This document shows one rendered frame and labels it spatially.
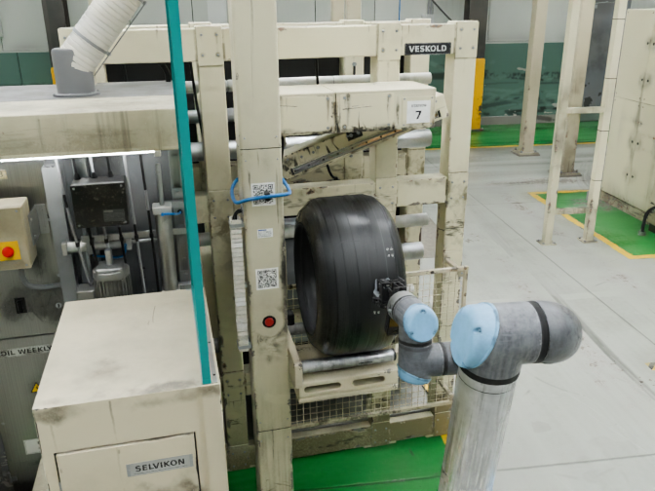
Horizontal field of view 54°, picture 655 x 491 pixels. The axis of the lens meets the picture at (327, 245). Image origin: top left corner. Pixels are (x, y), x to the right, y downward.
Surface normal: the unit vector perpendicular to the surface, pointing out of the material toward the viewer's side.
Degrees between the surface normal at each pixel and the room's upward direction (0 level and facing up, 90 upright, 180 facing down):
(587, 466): 0
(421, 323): 78
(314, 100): 90
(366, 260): 58
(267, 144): 90
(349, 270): 64
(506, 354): 97
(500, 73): 90
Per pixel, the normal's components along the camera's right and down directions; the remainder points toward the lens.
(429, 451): -0.01, -0.94
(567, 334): 0.54, -0.01
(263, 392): 0.24, 0.34
